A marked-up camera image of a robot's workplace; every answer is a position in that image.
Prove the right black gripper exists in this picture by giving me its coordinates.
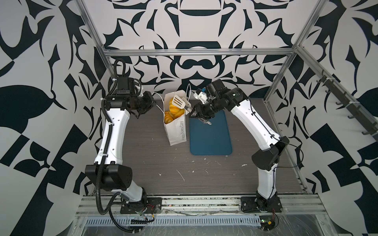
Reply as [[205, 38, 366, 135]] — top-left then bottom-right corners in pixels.
[[187, 98, 222, 119]]

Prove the fake croissant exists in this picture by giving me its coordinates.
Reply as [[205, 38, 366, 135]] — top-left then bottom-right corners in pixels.
[[169, 98, 183, 119], [164, 111, 175, 124]]

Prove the white paper gift bag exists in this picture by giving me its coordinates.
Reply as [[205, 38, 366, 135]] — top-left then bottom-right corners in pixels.
[[159, 90, 188, 146]]

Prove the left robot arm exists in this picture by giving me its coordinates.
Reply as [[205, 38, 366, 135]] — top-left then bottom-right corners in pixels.
[[85, 91, 156, 203]]

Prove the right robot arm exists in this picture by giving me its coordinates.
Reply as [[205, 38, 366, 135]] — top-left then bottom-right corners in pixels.
[[172, 84, 289, 207]]

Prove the teal plastic tray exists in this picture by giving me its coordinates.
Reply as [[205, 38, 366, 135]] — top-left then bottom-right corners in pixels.
[[189, 111, 232, 156]]

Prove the small electronics board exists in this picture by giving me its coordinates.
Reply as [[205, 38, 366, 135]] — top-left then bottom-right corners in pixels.
[[259, 216, 280, 232]]

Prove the black hook rack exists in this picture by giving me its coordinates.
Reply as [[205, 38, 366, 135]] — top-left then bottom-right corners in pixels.
[[317, 69, 378, 142]]

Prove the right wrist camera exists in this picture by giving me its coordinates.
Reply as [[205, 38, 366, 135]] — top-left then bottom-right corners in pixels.
[[194, 88, 208, 104]]

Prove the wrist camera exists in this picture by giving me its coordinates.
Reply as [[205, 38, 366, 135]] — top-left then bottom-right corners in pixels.
[[116, 77, 143, 96], [194, 88, 208, 104]]

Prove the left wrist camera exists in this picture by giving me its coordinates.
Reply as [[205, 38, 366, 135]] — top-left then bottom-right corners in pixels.
[[116, 77, 143, 96]]

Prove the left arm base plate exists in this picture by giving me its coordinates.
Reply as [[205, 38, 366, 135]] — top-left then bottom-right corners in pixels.
[[120, 197, 162, 214]]

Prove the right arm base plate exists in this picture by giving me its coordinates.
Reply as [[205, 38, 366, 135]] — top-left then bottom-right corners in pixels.
[[240, 195, 282, 213]]

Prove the aluminium front rail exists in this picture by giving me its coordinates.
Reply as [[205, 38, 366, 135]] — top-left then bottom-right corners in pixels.
[[73, 193, 328, 216]]

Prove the aluminium cage frame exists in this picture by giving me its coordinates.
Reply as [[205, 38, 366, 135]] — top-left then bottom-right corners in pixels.
[[78, 1, 378, 197]]

